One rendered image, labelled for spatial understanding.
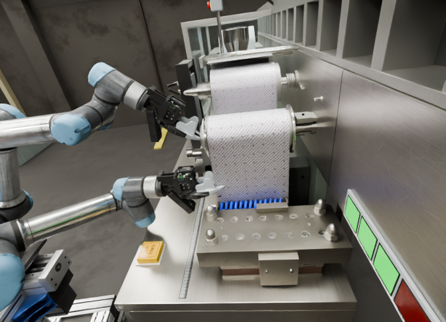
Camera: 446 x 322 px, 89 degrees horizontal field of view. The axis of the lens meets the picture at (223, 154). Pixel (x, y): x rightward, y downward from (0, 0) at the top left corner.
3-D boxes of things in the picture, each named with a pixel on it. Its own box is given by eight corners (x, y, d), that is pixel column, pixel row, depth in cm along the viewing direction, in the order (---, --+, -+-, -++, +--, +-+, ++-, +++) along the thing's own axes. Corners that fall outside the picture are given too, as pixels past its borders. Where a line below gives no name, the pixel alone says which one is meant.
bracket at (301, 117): (293, 117, 71) (293, 111, 70) (312, 115, 70) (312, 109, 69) (297, 123, 66) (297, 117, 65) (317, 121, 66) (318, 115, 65)
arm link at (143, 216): (145, 208, 92) (136, 186, 86) (161, 219, 85) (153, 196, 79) (127, 220, 87) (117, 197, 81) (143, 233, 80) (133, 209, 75)
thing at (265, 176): (218, 203, 79) (210, 157, 70) (288, 199, 76) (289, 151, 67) (218, 204, 78) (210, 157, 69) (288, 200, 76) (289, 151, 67)
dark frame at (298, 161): (222, 203, 97) (216, 162, 87) (302, 198, 93) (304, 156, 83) (221, 216, 90) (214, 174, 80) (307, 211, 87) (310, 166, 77)
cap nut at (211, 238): (206, 236, 66) (203, 225, 63) (218, 236, 65) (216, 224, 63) (204, 247, 62) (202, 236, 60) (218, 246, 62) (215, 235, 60)
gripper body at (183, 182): (191, 178, 69) (152, 180, 70) (196, 200, 73) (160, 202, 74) (195, 164, 76) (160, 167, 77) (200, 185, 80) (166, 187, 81)
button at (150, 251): (145, 245, 82) (143, 241, 81) (164, 245, 81) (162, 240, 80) (138, 263, 76) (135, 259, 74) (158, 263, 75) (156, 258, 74)
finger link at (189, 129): (207, 131, 70) (180, 115, 68) (198, 146, 72) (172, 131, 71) (208, 127, 72) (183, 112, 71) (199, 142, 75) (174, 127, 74)
